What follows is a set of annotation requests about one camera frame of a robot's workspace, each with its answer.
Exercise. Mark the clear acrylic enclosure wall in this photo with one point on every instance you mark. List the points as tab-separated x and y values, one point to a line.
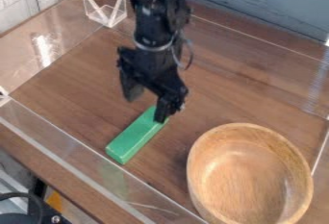
256	75

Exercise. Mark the brown wooden bowl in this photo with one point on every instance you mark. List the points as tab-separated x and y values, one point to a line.
248	176

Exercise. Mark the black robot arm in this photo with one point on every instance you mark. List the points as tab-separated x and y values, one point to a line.
159	22

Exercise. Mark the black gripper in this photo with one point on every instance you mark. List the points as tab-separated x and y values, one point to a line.
151	70

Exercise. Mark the green rectangular block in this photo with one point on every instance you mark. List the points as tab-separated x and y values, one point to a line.
130	141

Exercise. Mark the clear acrylic corner bracket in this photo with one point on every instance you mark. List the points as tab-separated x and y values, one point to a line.
106	15

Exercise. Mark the black device lower left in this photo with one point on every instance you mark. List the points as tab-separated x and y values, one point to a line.
50	216

